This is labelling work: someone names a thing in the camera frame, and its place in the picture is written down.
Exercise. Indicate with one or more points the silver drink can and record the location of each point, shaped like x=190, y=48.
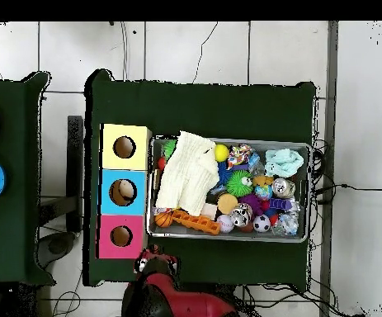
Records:
x=283, y=188

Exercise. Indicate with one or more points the cream knitted cloth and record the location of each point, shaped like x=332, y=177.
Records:
x=187, y=175

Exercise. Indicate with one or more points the small soccer ball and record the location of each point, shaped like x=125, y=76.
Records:
x=262, y=223

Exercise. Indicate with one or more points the clear mesh bin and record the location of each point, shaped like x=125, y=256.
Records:
x=260, y=238

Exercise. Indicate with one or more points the small globe ball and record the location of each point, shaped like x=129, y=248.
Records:
x=264, y=192

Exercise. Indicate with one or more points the colourful patterned cloth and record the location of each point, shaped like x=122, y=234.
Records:
x=238, y=155

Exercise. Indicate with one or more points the yellow ball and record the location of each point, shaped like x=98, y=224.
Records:
x=222, y=153

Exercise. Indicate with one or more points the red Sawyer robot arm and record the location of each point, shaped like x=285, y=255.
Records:
x=190, y=307

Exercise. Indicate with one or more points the orange plastic block tray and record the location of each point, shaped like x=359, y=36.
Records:
x=197, y=223

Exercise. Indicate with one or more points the dark green table cloth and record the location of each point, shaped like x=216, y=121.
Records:
x=194, y=109
x=15, y=198

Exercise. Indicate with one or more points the light blue cloth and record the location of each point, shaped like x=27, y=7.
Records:
x=283, y=163

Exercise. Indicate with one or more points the purple bumpy ball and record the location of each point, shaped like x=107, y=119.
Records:
x=251, y=202

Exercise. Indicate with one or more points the wooden box with three holes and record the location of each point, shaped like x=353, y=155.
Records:
x=136, y=224

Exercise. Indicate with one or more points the green spiky toy with eyes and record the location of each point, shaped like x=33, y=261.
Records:
x=238, y=183

